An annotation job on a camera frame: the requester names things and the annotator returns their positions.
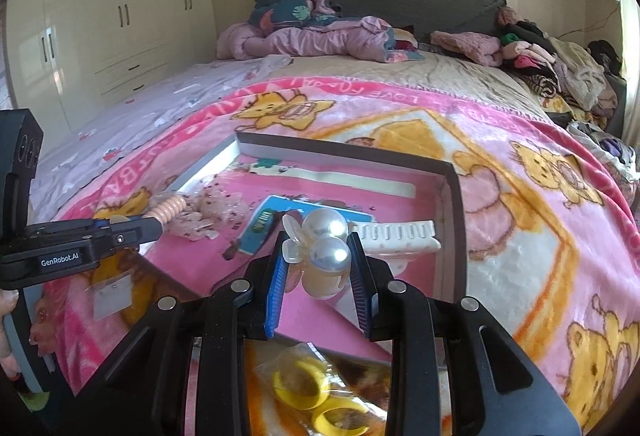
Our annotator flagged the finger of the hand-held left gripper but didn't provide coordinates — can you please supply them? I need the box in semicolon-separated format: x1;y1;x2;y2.
91;213;151;229
102;215;165;251

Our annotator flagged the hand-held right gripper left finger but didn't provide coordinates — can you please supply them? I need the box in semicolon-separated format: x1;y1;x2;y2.
65;245;290;436

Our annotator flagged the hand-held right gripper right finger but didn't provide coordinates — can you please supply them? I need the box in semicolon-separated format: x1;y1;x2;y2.
346;231;584;436

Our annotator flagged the beige spiral hair clip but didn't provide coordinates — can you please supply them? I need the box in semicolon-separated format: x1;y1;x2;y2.
144;195;189;228

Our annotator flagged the pearl hair clip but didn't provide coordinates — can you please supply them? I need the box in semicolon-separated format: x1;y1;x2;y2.
281;207;352;300

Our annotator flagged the cream hair claw clip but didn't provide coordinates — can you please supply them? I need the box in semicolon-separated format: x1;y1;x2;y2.
347;219;443;268

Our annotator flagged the polka dot fabric bow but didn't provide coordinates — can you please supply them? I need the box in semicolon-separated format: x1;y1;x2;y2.
162;176;251;243

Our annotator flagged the dark shallow cardboard box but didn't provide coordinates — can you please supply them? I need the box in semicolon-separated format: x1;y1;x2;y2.
135;131;468;364

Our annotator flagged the person's left hand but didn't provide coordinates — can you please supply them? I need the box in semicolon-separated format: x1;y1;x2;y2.
0;291;22;380

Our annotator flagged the blue printed card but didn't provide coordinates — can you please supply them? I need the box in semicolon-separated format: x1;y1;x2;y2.
222;195;374;263

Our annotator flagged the clear bag with white card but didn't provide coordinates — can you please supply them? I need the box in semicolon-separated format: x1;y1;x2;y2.
91;277;134;320

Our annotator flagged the clear plastic bag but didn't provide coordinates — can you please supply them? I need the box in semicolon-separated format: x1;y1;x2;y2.
251;342;392;436

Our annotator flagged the lilac printed bed sheet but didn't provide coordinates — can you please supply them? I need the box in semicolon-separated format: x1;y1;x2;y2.
29;55;293;198

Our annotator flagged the pink printed blanket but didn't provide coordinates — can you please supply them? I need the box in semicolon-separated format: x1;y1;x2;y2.
30;75;640;433

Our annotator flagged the cream wardrobe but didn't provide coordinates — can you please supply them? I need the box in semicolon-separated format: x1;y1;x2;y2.
5;0;217;138

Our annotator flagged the beige quilted bedspread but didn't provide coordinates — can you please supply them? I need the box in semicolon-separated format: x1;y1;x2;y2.
269;48;553;123

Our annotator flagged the small stack of folded clothes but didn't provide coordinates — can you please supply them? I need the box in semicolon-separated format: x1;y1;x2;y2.
386;25;427;63

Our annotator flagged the pink duvet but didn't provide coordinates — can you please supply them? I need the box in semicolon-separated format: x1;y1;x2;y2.
215;15;397;64

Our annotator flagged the pink fluffy garment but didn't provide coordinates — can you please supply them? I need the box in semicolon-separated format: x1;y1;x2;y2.
430;30;504;68

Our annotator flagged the dark floral quilt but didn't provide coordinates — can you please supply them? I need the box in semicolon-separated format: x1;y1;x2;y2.
253;0;342;28

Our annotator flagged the grey bed headboard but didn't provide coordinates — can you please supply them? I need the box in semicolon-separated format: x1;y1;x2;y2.
253;0;508;43

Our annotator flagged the pile of clothes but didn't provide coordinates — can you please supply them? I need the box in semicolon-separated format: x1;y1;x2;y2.
494;6;628;118

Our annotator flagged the yellow ring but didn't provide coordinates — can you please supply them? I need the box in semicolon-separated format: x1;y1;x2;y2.
271;357;332;410
311;402;372;436

